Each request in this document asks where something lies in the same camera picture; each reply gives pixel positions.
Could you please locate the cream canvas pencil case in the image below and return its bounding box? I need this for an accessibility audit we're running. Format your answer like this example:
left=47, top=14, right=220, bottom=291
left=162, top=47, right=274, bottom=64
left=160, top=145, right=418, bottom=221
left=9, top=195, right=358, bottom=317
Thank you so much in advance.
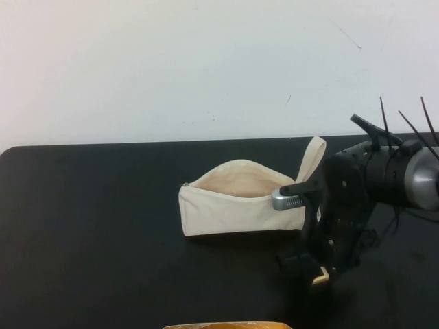
left=178, top=136, right=327, bottom=238

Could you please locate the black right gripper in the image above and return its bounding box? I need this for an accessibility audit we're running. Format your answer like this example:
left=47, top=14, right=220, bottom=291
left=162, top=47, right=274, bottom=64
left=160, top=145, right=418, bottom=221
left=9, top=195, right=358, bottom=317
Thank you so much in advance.
left=276, top=146, right=375, bottom=300

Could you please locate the small cream eraser with barcode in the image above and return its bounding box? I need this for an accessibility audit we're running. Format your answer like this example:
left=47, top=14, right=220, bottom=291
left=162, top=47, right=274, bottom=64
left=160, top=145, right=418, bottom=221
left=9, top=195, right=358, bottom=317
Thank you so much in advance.
left=309, top=266, right=331, bottom=287

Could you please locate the black zip tie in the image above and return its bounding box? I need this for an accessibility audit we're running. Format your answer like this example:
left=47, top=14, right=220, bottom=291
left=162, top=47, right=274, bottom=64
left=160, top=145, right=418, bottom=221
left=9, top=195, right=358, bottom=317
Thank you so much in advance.
left=379, top=96, right=392, bottom=152
left=397, top=110, right=430, bottom=147
left=420, top=96, right=439, bottom=140

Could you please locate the black camera cable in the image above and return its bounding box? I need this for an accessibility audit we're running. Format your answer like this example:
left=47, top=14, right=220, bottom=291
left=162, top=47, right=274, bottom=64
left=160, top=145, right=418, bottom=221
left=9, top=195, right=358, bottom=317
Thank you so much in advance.
left=349, top=114, right=404, bottom=147

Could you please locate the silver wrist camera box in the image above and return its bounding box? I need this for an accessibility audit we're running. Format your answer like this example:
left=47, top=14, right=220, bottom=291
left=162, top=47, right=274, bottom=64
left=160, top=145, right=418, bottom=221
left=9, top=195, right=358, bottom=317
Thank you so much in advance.
left=270, top=186, right=307, bottom=212

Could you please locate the yellow cardboard object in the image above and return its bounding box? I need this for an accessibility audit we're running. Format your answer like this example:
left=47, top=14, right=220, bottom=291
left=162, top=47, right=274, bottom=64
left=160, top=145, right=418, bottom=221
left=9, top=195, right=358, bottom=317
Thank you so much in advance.
left=161, top=310, right=290, bottom=329

